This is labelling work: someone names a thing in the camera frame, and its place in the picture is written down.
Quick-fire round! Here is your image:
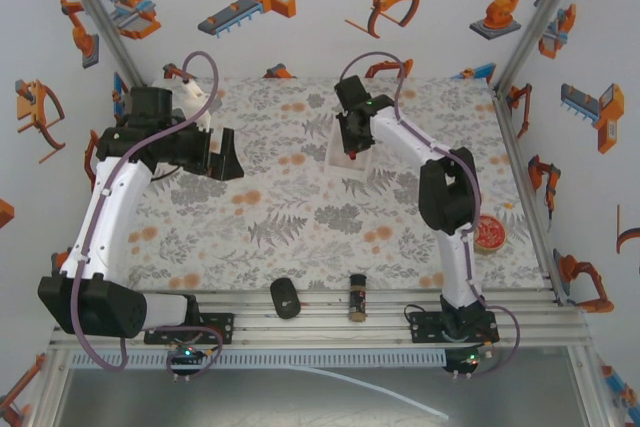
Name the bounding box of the aluminium rail platform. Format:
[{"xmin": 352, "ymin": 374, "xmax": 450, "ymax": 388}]
[{"xmin": 47, "ymin": 285, "xmax": 587, "ymax": 351}]

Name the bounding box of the round red patterned tin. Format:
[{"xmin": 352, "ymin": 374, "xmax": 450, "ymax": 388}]
[{"xmin": 472, "ymin": 214, "xmax": 508, "ymax": 256}]

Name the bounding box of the aluminium table edge rail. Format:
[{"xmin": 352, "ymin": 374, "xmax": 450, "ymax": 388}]
[{"xmin": 491, "ymin": 84, "xmax": 570, "ymax": 307}]

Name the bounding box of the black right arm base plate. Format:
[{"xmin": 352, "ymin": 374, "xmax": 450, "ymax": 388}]
[{"xmin": 409, "ymin": 309, "xmax": 500, "ymax": 344}]

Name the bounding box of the dark spice bottle cork lid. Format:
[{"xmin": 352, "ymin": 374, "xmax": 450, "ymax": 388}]
[{"xmin": 347, "ymin": 272, "xmax": 369, "ymax": 323}]

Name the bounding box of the white slotted cable duct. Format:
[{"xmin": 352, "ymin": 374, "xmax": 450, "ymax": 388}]
[{"xmin": 69, "ymin": 349, "xmax": 447, "ymax": 369}]

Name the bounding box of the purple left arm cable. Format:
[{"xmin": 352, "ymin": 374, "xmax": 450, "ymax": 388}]
[{"xmin": 70, "ymin": 50, "xmax": 222, "ymax": 374}]

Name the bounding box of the white plastic bin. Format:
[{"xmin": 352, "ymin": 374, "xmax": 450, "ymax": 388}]
[{"xmin": 323, "ymin": 122, "xmax": 375, "ymax": 181}]

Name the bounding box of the aluminium frame post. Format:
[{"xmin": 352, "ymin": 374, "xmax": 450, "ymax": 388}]
[
  {"xmin": 51, "ymin": 0, "xmax": 149, "ymax": 89},
  {"xmin": 491, "ymin": 0, "xmax": 595, "ymax": 94}
]

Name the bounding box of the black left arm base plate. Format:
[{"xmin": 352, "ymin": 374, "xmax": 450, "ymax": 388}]
[{"xmin": 143, "ymin": 312, "xmax": 236, "ymax": 346}]

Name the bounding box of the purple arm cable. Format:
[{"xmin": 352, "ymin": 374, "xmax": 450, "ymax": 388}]
[
  {"xmin": 340, "ymin": 50, "xmax": 522, "ymax": 380},
  {"xmin": 70, "ymin": 50, "xmax": 222, "ymax": 374}
]

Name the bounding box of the floral patterned tablecloth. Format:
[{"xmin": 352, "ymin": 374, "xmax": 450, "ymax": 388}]
[{"xmin": 121, "ymin": 76, "xmax": 547, "ymax": 293}]

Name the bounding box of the black oval computer mouse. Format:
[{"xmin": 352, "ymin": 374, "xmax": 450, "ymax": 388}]
[{"xmin": 269, "ymin": 277, "xmax": 302, "ymax": 321}]

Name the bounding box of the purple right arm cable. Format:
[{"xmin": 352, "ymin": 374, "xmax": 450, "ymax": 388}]
[{"xmin": 340, "ymin": 50, "xmax": 522, "ymax": 380}]

